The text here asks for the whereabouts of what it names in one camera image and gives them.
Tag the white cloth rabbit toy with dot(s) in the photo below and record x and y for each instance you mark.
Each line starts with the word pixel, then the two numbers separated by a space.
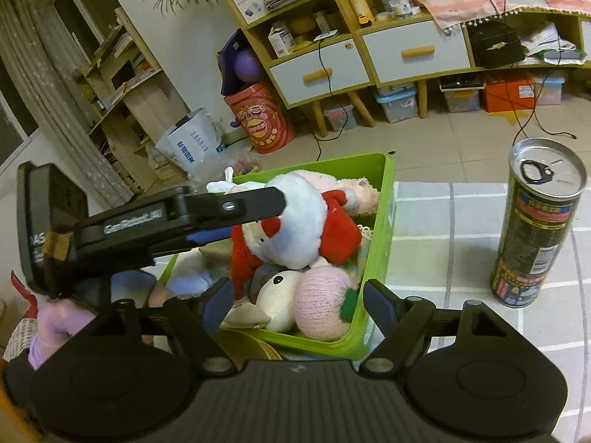
pixel 228 186

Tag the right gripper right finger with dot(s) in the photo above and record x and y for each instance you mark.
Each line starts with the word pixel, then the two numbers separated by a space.
pixel 404 324

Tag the low yellow drawer cabinet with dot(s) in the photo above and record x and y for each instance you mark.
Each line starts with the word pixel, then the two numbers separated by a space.
pixel 417 50

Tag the red white santa plush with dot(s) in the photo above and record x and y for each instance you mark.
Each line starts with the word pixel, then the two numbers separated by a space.
pixel 312 225

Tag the tall dark snack can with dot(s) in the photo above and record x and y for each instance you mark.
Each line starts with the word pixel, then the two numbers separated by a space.
pixel 546 181

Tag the purple ball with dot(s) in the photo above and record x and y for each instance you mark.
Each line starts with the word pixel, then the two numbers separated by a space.
pixel 247 66

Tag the black bag in shelf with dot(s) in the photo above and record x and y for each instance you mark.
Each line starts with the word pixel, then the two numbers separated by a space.
pixel 495 44

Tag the grey checked mat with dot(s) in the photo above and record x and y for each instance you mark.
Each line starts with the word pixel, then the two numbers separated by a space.
pixel 444 248

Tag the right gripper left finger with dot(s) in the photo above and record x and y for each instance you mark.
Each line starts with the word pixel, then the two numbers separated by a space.
pixel 192 322

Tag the pink checked cloth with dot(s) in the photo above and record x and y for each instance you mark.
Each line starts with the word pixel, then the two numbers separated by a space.
pixel 451 13

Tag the white brown plush doll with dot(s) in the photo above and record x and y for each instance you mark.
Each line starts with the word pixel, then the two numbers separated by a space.
pixel 190 275

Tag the white paper bag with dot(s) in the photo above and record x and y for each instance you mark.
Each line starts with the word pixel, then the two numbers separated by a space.
pixel 192 140

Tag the green plastic bin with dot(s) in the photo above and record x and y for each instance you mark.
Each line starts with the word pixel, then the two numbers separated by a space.
pixel 378 168

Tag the wooden bookshelf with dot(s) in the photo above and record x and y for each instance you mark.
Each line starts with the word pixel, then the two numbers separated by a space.
pixel 135 103

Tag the orange box under cabinet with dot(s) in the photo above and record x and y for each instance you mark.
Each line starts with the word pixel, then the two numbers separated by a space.
pixel 505 91

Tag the beige dog plush blue dress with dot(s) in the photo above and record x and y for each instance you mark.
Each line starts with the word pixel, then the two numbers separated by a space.
pixel 269 301

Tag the tall yellow shelf cabinet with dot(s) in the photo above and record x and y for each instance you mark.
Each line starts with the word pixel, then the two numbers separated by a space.
pixel 311 51

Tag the left hand purple glove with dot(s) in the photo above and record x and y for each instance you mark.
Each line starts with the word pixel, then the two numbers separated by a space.
pixel 57 322

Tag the clear storage box blue lid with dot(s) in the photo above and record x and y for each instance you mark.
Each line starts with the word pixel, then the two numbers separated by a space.
pixel 399 102

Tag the pink knitted apple toy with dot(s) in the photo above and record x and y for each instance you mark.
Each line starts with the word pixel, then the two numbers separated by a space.
pixel 325 302

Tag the glass jar gold lid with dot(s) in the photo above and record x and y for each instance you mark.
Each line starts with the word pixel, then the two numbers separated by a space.
pixel 242 347

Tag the red snack bucket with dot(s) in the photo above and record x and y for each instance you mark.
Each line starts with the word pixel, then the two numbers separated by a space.
pixel 259 110

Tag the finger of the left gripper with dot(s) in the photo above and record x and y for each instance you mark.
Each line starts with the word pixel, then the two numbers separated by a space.
pixel 205 237
pixel 211 211

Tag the pink plush bunny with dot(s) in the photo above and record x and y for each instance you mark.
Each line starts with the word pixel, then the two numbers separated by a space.
pixel 362 198

